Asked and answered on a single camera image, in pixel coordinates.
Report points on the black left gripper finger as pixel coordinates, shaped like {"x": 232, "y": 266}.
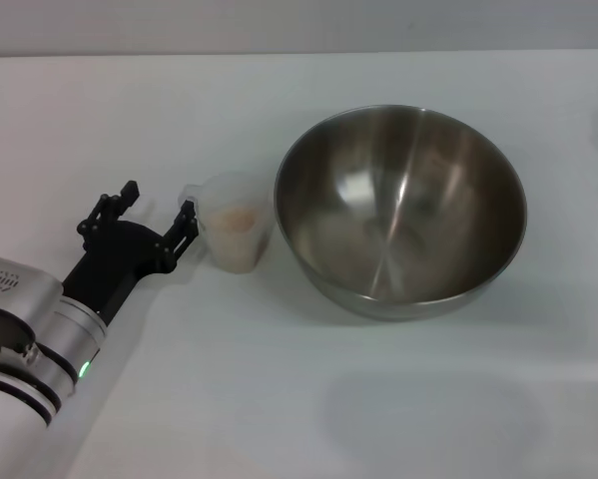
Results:
{"x": 106, "y": 209}
{"x": 181, "y": 234}

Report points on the stainless steel mixing bowl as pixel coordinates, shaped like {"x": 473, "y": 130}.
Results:
{"x": 398, "y": 214}

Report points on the white rice grains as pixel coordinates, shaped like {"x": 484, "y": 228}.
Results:
{"x": 236, "y": 239}

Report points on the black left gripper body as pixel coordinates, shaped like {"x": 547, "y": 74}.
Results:
{"x": 114, "y": 259}

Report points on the clear plastic measuring cup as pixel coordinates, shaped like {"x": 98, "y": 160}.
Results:
{"x": 233, "y": 194}

